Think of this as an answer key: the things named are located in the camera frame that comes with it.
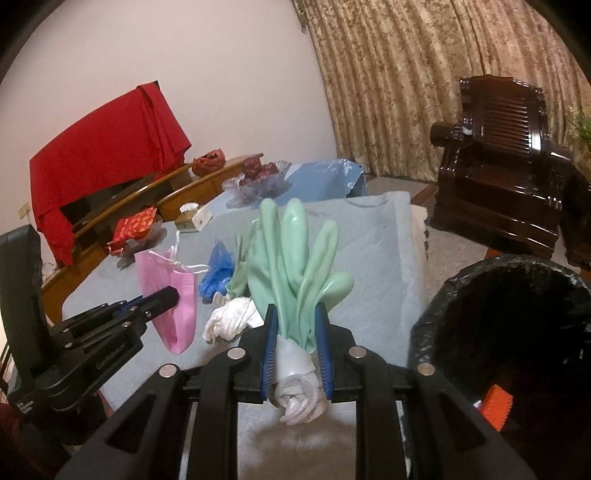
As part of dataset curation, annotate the green rubber glove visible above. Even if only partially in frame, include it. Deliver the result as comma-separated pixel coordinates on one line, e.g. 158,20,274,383
247,198,355,425
226,219,259,298

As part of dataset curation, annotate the beige patterned curtain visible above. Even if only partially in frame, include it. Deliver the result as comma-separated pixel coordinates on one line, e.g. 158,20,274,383
293,0,591,183

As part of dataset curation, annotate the wooden cabinet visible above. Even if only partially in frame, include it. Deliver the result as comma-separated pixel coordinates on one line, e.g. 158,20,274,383
41,154,264,324

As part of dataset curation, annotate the white table cover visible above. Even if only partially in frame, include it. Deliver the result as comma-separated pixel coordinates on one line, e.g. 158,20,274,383
410,205,431,278

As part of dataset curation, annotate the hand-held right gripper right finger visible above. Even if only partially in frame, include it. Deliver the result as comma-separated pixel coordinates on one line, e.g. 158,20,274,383
314,307,541,480

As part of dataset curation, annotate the dark wooden armchair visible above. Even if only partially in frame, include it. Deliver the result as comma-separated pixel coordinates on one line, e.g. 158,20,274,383
429,76,575,260

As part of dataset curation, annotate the dark red cloth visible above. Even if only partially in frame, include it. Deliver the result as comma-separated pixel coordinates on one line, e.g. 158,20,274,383
0,401,70,480

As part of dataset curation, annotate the light blue plastic sheet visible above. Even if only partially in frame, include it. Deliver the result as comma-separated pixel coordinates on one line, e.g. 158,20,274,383
277,158,365,201

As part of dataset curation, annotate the bag of red items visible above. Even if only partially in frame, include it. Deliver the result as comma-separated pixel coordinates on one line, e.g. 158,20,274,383
222,161,293,206

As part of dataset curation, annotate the pink face mask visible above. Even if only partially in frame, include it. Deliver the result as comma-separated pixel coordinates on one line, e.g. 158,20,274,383
135,231,211,355

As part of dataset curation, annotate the black television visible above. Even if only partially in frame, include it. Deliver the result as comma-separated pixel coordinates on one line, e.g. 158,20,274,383
59,172,158,228

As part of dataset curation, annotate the red patterned packet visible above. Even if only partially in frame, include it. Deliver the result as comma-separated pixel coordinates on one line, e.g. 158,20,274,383
106,206,161,256

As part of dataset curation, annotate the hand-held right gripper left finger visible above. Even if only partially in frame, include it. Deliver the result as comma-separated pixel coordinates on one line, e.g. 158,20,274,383
53,305,280,480

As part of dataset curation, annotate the green potted plant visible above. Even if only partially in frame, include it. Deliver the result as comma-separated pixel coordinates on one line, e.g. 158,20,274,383
566,106,591,154

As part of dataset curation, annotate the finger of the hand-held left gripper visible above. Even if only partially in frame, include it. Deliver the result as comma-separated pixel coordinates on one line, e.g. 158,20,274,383
48,302,153,344
104,285,181,324

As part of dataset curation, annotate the tissue box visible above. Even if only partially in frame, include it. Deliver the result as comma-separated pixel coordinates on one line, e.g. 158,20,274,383
175,202,213,234

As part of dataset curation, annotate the dark wooden side table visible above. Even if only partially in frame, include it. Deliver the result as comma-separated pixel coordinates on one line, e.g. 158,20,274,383
561,164,591,271

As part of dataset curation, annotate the orange ribbed packet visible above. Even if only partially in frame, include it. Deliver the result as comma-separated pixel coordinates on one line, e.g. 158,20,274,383
479,384,514,433

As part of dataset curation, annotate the red fruit pile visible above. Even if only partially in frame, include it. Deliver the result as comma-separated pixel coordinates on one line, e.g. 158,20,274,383
242,156,282,179

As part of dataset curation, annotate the trash bin with black liner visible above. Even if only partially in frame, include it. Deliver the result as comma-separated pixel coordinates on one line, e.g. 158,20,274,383
409,254,591,480

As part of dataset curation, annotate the blue plastic bag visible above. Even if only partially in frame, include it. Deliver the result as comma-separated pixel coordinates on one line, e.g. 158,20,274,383
198,240,238,303

